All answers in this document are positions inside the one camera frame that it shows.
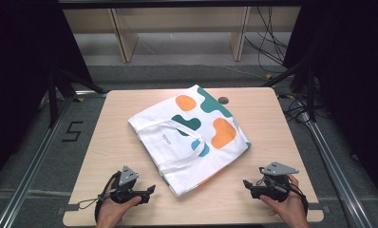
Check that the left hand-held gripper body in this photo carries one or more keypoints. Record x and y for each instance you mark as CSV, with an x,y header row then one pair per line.
x,y
127,186

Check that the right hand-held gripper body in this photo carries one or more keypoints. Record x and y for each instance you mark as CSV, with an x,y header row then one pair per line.
x,y
274,185

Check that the white tote bag coloured blobs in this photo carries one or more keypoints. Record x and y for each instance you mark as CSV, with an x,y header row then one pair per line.
x,y
177,152

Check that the person's right hand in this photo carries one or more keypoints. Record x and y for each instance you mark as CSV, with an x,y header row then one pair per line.
x,y
288,209

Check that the person's left hand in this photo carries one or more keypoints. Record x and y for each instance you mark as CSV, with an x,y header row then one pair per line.
x,y
114,212

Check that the dark tape strip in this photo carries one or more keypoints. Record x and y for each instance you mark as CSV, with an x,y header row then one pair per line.
x,y
324,208
70,208

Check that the black metal stand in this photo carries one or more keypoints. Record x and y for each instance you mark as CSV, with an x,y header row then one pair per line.
x,y
310,91
53,101

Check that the dark curtain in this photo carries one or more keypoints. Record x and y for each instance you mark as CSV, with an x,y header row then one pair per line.
x,y
19,63
351,79

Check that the light wooden shelf unit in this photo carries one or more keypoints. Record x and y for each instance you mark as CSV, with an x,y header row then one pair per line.
x,y
177,19

